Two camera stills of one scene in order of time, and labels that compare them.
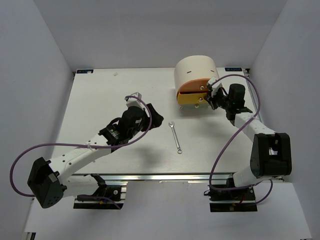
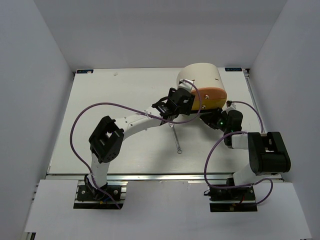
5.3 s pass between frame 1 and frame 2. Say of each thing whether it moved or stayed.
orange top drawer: moved
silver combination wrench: stayed
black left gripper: moved
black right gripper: moved
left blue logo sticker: stayed
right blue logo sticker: stayed
